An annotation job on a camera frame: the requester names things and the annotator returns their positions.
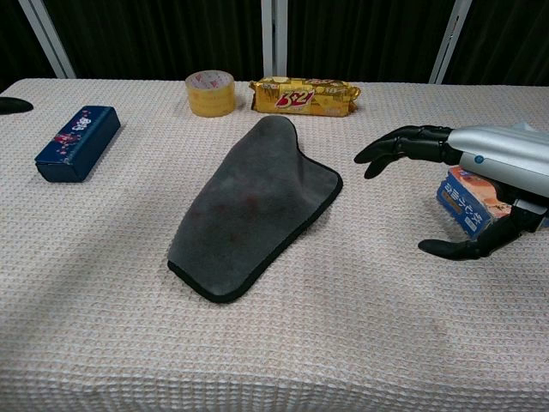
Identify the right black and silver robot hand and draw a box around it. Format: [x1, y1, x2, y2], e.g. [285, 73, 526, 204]
[353, 124, 549, 262]

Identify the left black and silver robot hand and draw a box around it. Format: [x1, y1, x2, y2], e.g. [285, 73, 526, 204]
[0, 97, 34, 116]

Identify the green grey microfiber cloth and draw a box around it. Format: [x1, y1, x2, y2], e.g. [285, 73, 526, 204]
[166, 114, 344, 306]

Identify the orange and blue snack box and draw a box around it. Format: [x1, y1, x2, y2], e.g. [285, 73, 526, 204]
[436, 166, 517, 240]

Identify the dark blue printed box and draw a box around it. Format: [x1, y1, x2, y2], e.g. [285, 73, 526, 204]
[33, 105, 122, 184]

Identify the black curtain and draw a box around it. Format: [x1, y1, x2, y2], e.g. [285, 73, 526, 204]
[0, 0, 549, 94]

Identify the yellow clear tape roll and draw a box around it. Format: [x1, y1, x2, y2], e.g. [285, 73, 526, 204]
[184, 71, 237, 118]

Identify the golden biscuit pack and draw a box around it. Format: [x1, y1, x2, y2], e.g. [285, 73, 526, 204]
[249, 76, 362, 118]

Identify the beige waffle tablecloth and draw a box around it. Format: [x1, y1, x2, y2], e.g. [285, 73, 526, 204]
[0, 77, 549, 412]

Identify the white slanted frame post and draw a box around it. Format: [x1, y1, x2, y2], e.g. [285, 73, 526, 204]
[18, 0, 77, 80]
[428, 0, 474, 85]

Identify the white upright frame post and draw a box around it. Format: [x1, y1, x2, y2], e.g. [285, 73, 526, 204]
[260, 0, 289, 82]

